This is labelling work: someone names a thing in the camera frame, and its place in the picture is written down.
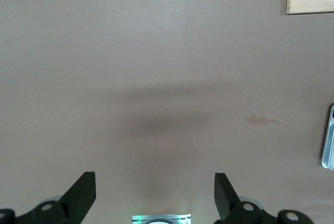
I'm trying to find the silver digital kitchen scale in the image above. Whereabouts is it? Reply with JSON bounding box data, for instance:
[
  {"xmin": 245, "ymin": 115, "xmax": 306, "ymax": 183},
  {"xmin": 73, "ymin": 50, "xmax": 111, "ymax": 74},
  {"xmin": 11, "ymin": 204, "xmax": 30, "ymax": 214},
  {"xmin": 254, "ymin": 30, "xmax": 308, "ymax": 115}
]
[{"xmin": 320, "ymin": 103, "xmax": 334, "ymax": 170}]

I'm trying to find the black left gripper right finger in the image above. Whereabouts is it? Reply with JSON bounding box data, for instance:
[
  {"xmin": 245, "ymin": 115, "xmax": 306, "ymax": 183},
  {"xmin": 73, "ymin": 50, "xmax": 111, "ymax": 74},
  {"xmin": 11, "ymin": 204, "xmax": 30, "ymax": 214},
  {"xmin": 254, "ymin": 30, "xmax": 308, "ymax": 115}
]
[{"xmin": 214, "ymin": 173, "xmax": 314, "ymax": 224}]

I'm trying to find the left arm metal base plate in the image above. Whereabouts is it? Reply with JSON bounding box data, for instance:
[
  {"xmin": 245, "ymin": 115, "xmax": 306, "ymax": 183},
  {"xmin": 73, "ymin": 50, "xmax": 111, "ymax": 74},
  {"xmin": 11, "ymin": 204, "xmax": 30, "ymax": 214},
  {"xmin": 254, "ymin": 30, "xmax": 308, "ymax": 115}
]
[{"xmin": 132, "ymin": 213, "xmax": 192, "ymax": 224}]

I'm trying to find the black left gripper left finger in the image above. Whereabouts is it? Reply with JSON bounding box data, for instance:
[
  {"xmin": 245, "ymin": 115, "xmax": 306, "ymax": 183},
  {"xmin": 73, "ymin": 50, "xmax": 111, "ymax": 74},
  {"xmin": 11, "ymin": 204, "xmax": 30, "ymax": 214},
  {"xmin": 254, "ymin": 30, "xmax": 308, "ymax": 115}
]
[{"xmin": 0, "ymin": 171, "xmax": 96, "ymax": 224}]

